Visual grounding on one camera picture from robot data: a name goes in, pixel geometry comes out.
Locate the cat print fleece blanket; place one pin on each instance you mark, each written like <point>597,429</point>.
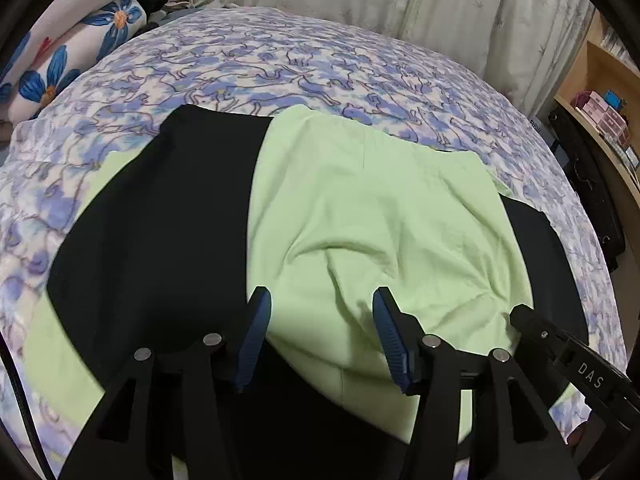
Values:
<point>300,55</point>

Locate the folded blue flower blanket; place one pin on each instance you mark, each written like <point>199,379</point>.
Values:
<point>65,35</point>

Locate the pink drawer box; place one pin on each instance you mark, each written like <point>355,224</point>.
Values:
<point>590,104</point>
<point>612,125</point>

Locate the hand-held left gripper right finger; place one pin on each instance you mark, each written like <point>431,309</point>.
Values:
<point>392,340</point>

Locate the row of books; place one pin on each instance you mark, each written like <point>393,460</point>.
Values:
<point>617,40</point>

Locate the white cardboard box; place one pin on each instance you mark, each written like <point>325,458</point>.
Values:
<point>541,132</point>

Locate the black bag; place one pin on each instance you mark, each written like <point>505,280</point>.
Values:
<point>595,200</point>

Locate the light wooden shelf unit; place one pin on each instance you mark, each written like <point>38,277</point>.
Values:
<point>590,70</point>

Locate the small printed box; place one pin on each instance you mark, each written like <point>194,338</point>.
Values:
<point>629,155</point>

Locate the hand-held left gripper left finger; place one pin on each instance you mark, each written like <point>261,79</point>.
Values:
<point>252,340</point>

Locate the green and black hoodie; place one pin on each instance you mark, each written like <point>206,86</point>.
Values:
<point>350,210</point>

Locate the cream leaf print curtain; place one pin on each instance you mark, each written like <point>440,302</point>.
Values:
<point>400,0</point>

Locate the small blue box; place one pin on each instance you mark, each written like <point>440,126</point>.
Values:
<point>612,99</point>

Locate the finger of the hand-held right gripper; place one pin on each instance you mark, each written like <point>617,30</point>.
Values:
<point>537,330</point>

